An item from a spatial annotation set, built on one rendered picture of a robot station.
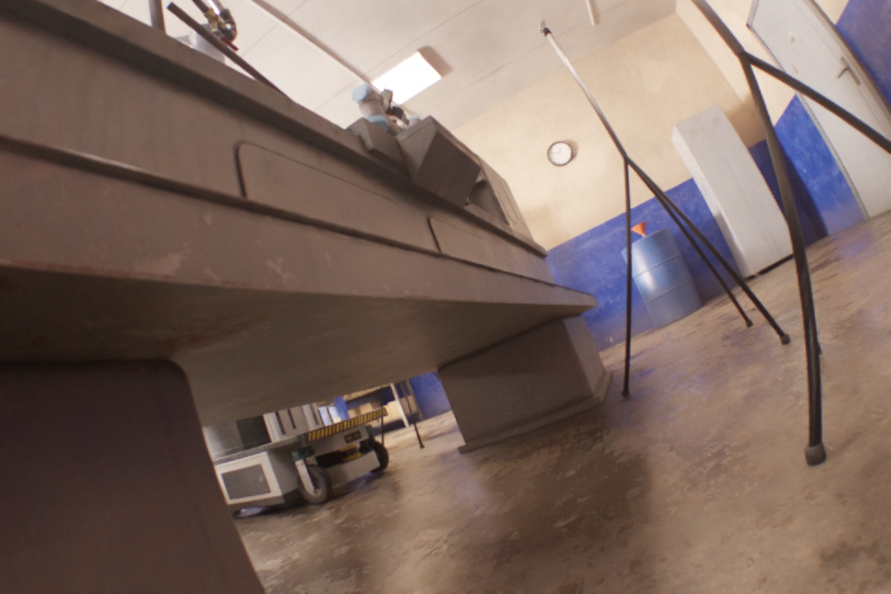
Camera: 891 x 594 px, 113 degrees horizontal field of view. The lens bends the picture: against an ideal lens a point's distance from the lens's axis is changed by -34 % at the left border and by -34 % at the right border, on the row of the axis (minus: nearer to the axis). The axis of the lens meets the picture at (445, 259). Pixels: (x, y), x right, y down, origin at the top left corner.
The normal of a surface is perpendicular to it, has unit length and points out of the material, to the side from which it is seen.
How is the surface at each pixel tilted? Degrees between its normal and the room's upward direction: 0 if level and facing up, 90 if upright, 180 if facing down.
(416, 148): 90
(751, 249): 90
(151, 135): 90
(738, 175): 90
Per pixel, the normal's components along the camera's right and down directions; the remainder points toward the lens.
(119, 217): 0.84, -0.43
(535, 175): -0.41, -0.10
